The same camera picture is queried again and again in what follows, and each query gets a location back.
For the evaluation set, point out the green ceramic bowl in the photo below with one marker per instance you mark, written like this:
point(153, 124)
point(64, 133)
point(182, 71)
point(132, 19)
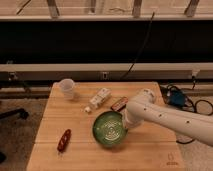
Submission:
point(108, 129)

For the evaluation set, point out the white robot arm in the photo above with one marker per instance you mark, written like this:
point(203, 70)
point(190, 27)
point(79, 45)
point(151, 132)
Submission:
point(142, 107)

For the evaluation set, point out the brown chocolate bar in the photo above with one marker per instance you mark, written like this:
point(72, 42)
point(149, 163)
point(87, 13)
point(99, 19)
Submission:
point(119, 104)

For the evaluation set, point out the clear plastic measuring cup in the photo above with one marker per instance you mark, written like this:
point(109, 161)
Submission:
point(67, 86)

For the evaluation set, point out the red pocket knife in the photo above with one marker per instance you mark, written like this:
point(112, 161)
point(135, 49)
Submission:
point(64, 141)

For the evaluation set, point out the blue power adapter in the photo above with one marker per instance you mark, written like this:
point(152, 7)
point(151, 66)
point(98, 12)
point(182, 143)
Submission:
point(176, 98)

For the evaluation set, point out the black chair base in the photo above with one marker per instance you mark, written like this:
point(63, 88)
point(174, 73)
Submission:
point(22, 113)

